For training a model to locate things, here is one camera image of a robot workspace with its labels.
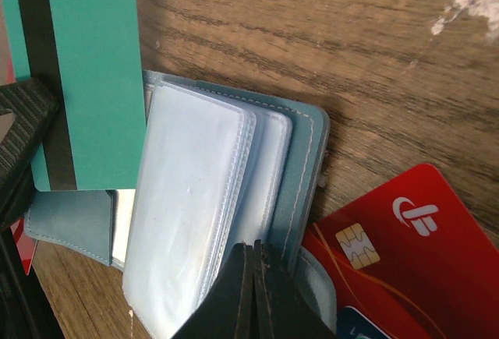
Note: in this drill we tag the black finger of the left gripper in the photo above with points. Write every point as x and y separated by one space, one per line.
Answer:
34 107

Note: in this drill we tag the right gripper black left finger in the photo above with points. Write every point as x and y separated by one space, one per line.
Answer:
226 312

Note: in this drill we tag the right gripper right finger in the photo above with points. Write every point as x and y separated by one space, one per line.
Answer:
281 311

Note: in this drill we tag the teal VIP card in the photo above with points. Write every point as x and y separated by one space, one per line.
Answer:
87 53

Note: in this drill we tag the blue leather card holder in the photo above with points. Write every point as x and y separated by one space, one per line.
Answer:
220 166

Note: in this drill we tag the red VIP card centre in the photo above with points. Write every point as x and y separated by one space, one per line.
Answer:
408 260

